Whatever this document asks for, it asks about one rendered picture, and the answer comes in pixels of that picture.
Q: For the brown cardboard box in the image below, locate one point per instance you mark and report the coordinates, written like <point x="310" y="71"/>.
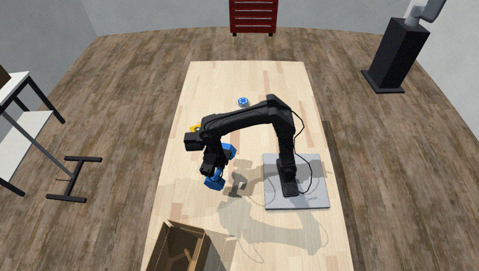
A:
<point x="180" y="247"/>

